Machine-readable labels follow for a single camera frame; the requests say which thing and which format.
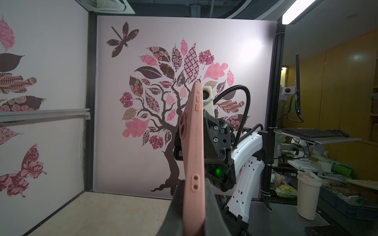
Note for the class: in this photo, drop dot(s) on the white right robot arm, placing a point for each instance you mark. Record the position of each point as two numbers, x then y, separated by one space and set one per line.
241 175

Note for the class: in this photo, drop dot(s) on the black computer monitor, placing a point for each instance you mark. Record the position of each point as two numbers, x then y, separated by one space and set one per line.
298 101

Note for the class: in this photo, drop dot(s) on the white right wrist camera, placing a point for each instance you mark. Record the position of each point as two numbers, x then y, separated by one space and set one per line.
208 100

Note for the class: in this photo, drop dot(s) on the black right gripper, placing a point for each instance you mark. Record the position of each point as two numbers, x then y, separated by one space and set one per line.
207 141

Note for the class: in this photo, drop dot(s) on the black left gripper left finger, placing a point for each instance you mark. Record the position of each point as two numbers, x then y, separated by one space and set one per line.
173 223

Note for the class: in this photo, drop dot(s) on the white tumbler cup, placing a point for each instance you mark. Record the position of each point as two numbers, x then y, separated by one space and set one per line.
309 185

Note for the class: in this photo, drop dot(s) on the black phone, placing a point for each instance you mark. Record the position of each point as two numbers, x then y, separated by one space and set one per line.
194 193

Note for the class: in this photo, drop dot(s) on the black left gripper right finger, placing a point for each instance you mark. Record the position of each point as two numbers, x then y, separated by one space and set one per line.
214 224

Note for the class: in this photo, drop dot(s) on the black keyboard on stand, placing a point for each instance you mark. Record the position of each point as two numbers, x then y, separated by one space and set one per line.
315 133

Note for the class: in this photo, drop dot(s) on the phone on outer table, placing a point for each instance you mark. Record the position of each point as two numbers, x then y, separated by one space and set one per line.
325 230

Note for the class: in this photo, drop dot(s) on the aluminium rail back wall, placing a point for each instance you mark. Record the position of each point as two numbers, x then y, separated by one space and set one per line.
44 114

